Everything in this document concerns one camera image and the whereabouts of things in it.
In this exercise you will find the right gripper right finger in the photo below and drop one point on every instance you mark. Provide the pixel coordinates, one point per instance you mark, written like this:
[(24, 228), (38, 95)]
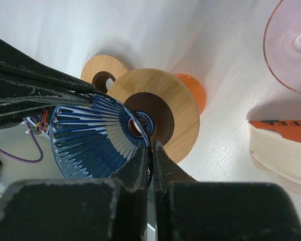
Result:
[(187, 209)]

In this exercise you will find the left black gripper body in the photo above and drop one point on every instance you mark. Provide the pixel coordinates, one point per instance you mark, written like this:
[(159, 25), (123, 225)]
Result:
[(13, 113)]

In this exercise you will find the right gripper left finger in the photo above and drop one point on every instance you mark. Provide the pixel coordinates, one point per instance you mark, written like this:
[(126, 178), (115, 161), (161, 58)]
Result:
[(92, 209)]

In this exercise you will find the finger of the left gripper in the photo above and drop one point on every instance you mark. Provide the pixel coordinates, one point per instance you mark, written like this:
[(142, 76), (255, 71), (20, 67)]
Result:
[(40, 98), (23, 75)]

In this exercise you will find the blue glass dripper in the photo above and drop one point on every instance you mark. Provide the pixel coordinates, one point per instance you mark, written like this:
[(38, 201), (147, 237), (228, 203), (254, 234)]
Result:
[(90, 142)]

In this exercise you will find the orange glass carafe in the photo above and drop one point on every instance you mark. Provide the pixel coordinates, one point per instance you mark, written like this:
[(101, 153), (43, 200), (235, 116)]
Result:
[(196, 88)]

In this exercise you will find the coffee filter pack orange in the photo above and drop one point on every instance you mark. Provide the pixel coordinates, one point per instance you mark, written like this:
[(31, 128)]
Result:
[(275, 146)]

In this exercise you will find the pink glass dripper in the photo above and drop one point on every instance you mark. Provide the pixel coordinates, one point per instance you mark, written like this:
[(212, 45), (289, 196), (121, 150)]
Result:
[(282, 44)]

